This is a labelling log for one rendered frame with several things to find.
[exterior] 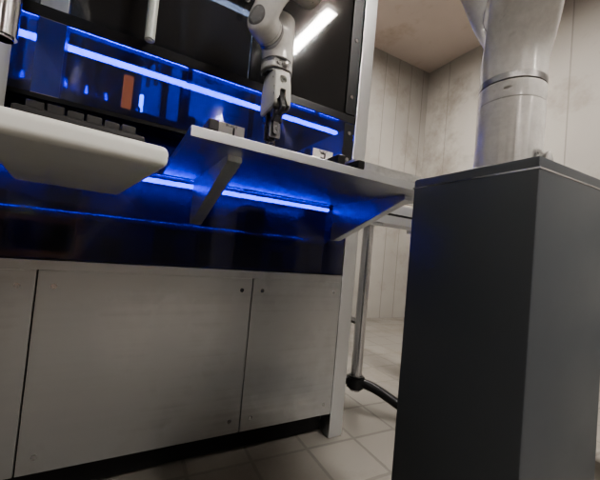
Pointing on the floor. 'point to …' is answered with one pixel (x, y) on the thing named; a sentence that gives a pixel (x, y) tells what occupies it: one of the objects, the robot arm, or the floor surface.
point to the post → (331, 424)
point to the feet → (370, 389)
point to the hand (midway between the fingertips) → (271, 131)
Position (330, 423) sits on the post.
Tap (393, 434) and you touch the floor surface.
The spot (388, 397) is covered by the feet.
